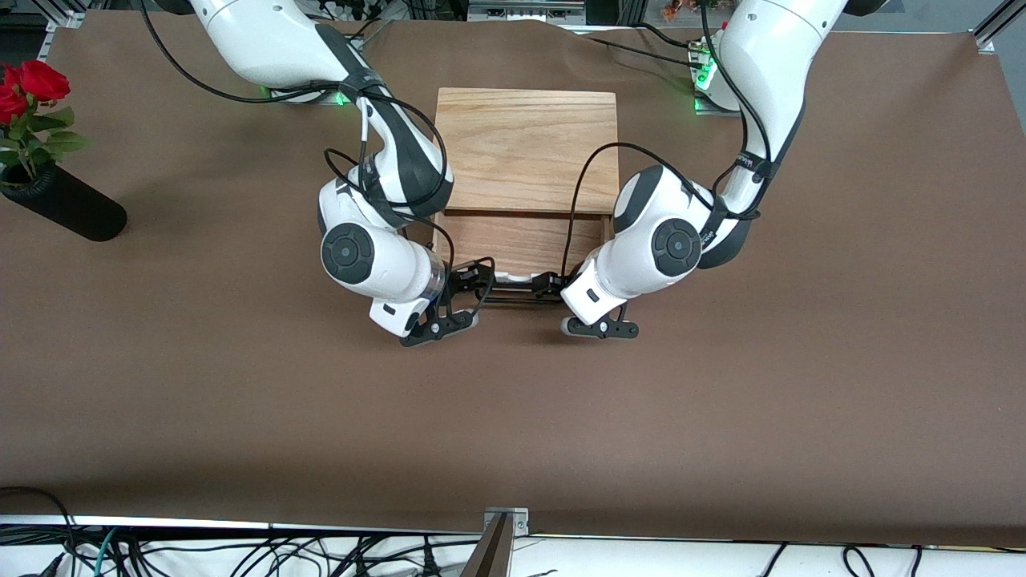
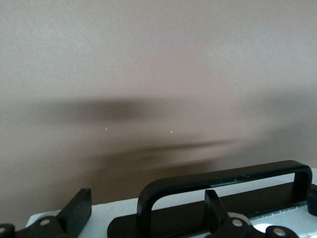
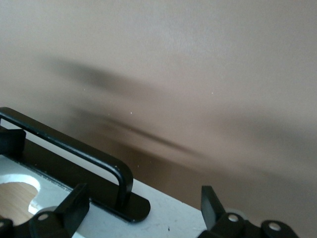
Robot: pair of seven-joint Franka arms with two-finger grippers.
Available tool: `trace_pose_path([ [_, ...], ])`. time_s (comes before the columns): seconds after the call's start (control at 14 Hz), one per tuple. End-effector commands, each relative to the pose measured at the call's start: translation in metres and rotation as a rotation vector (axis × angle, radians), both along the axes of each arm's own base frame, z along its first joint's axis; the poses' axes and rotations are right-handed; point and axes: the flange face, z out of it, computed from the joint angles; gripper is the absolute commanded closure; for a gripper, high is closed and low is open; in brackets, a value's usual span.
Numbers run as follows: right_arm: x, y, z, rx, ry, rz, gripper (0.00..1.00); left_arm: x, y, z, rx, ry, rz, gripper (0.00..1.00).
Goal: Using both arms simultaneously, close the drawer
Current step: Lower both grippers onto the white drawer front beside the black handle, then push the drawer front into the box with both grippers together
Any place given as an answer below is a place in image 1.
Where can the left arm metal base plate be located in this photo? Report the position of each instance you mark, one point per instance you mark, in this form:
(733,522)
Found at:
(709,108)

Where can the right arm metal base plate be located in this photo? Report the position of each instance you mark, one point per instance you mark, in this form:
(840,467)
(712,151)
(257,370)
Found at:
(309,96)

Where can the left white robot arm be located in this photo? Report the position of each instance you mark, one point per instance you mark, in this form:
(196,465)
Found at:
(769,64)

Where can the grey power strip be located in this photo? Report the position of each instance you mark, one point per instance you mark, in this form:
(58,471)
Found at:
(525,11)

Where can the small metal bracket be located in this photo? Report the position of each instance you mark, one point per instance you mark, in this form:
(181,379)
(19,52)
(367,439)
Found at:
(519,525)

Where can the aluminium frame profile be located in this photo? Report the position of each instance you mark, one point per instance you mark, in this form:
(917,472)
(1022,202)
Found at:
(68,14)
(998,28)

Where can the black cylindrical vase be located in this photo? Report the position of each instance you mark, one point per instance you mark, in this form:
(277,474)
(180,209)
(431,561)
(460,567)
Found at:
(72,210)

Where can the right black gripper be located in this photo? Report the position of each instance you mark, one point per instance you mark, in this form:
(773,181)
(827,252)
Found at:
(463,278)

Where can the brown table cover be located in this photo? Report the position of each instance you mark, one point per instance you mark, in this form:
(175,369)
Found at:
(240,401)

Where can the dark camera support beam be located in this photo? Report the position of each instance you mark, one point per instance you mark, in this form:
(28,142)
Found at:
(489,557)

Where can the red rose bouquet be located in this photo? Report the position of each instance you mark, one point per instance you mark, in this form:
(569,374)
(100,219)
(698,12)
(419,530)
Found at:
(44,80)

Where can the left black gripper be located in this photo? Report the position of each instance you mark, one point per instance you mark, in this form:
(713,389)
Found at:
(556,282)

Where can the wooden drawer cabinet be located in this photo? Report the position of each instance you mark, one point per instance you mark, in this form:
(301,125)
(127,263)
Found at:
(521,136)

